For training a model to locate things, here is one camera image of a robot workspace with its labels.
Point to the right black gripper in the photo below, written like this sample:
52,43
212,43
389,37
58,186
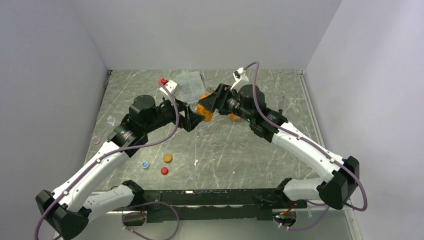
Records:
218,99

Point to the red bottle cap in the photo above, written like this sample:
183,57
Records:
164,170

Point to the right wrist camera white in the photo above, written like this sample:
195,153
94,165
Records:
240,79

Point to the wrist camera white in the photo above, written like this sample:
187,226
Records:
172,87
240,79

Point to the blue white bottle cap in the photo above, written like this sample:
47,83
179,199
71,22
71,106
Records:
145,165

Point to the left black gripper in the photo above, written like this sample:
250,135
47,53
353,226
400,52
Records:
190,119

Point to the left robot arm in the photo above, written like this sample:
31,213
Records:
70,207

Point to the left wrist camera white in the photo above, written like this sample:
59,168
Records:
172,87

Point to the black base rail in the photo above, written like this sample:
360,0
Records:
213,204

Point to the clear empty bottle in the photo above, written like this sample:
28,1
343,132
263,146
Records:
111,120

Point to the clear bottle red label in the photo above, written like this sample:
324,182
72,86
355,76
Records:
96,140

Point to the clear plastic screw box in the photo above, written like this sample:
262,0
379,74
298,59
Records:
191,86

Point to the orange bottle cap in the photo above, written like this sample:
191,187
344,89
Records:
167,158

